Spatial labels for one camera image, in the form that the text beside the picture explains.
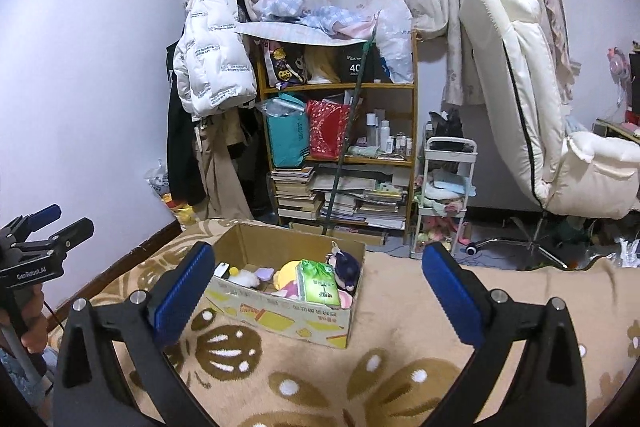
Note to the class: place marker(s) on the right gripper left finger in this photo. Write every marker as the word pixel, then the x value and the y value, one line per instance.
pixel 91 388

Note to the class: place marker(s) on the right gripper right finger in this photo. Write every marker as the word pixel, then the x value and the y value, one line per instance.
pixel 548 386

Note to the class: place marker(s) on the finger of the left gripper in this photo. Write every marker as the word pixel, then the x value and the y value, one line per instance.
pixel 73 235
pixel 40 219

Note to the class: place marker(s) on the black Face tissue pack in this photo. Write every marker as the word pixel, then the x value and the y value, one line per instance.
pixel 222 270

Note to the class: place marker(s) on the white fluffy plush yellow pompoms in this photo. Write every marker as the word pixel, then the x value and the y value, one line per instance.
pixel 243 278

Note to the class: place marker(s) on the purple toy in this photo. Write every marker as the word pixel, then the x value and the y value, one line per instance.
pixel 265 275

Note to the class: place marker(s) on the yellow round plush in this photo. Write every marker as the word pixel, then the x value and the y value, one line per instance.
pixel 287 274

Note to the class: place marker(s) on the pink plush bear keychain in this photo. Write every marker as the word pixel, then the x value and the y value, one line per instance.
pixel 289 291

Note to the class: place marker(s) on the white-haired doll plush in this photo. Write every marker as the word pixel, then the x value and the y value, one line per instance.
pixel 346 269

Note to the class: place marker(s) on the green tissue pack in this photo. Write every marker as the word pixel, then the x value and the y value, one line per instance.
pixel 316 283

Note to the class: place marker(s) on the person's hand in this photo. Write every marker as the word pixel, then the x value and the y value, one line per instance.
pixel 36 337

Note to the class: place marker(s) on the plastic bag of snacks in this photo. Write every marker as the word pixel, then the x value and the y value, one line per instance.
pixel 157 179

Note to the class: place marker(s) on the black hanging coat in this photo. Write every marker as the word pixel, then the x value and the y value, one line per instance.
pixel 184 177

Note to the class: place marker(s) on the white puffer jacket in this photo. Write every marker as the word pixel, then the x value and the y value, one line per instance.
pixel 213 70

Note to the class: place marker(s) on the cream office chair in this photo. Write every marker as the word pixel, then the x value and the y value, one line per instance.
pixel 565 173

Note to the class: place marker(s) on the stack of books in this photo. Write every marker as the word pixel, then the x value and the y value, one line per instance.
pixel 292 190

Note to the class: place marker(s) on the cardboard box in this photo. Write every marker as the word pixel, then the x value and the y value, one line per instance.
pixel 254 245

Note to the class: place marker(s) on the teal bag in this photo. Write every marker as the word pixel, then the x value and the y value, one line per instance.
pixel 288 130

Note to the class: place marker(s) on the white rolling cart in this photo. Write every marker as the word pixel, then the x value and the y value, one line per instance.
pixel 444 193

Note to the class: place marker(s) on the red gift bag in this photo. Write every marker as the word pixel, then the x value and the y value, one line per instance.
pixel 327 126

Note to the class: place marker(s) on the wooden bookshelf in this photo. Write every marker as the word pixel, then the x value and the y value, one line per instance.
pixel 375 194

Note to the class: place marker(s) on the green pole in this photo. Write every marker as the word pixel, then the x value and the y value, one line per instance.
pixel 328 222

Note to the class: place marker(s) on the white plastic bag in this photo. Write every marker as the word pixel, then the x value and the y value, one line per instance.
pixel 393 38

